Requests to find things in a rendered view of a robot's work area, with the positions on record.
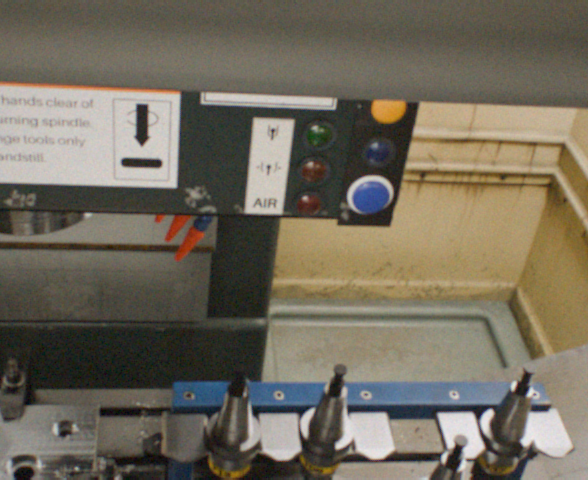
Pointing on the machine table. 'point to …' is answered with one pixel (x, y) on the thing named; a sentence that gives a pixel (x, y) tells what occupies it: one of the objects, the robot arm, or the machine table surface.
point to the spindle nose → (25, 221)
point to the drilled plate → (36, 442)
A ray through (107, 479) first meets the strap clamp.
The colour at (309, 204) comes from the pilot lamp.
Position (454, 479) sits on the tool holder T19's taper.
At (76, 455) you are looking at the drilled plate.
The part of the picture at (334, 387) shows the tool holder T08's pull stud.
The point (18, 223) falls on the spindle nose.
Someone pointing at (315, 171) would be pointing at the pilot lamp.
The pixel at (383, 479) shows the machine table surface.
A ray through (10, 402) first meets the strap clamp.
